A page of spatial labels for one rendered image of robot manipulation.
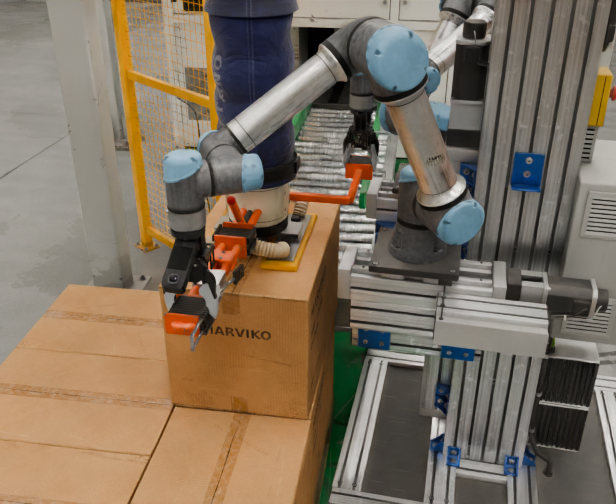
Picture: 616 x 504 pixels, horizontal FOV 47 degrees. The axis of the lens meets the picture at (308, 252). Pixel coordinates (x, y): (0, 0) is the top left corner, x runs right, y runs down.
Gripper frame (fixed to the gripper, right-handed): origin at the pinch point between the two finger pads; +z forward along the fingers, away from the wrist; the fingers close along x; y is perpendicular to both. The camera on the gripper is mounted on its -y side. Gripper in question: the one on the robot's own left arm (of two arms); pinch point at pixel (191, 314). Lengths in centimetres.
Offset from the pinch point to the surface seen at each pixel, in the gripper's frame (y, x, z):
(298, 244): 55, -13, 10
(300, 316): 30.1, -17.8, 17.9
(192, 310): -1.5, -0.8, -2.1
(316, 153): 242, 14, 53
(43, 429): 14, 52, 53
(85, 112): 162, 103, 11
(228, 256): 24.1, -1.3, -1.3
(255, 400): 30, -5, 48
